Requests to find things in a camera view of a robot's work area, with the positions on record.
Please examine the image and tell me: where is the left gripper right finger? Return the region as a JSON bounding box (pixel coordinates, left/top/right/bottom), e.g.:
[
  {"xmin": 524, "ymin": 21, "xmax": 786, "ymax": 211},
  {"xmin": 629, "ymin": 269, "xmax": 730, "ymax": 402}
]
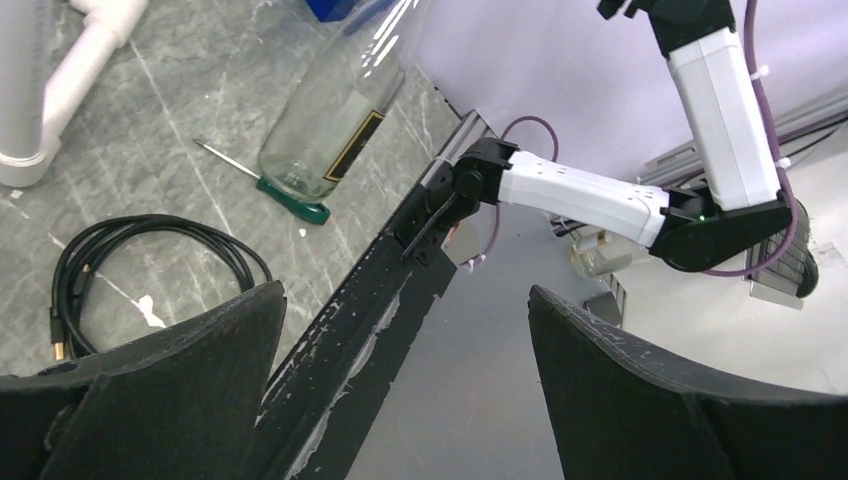
[{"xmin": 528, "ymin": 286, "xmax": 847, "ymax": 479}]

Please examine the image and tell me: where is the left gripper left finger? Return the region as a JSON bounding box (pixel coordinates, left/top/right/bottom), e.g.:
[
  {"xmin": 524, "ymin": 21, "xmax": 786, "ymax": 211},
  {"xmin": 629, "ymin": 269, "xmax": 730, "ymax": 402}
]
[{"xmin": 1, "ymin": 281, "xmax": 287, "ymax": 479}]

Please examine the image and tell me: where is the small clear glass bottle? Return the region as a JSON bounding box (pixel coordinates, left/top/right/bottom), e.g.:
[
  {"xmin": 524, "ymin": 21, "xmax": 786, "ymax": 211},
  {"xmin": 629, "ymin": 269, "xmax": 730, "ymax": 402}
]
[{"xmin": 257, "ymin": 0, "xmax": 429, "ymax": 203}]

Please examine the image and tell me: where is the blue glass bottle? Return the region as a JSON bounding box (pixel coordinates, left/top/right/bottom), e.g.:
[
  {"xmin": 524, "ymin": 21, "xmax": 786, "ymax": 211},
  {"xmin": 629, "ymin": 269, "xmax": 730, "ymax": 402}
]
[{"xmin": 305, "ymin": 0, "xmax": 361, "ymax": 23}]

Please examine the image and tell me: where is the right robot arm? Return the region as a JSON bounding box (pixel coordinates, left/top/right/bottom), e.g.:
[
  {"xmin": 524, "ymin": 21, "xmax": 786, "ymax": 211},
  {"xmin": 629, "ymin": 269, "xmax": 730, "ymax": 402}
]
[{"xmin": 391, "ymin": 1, "xmax": 800, "ymax": 276}]

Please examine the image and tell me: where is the coiled black cable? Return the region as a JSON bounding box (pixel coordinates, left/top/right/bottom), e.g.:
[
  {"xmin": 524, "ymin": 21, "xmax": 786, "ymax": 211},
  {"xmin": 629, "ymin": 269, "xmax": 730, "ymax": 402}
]
[{"xmin": 49, "ymin": 213, "xmax": 274, "ymax": 362}]

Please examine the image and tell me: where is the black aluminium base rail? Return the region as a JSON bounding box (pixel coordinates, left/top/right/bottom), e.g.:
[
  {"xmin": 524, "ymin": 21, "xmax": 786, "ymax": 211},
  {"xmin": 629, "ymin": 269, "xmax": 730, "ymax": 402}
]
[{"xmin": 240, "ymin": 111, "xmax": 491, "ymax": 479}]

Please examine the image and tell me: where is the green handled screwdriver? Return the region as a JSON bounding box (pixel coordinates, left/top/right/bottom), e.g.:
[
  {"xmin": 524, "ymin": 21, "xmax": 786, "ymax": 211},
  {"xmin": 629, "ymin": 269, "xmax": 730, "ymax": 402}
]
[{"xmin": 193, "ymin": 138, "xmax": 331, "ymax": 226}]

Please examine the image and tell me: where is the white PVC pipe frame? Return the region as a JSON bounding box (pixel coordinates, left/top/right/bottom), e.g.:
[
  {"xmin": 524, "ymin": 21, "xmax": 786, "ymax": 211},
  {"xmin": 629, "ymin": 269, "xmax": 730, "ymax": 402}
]
[{"xmin": 1, "ymin": 0, "xmax": 149, "ymax": 188}]

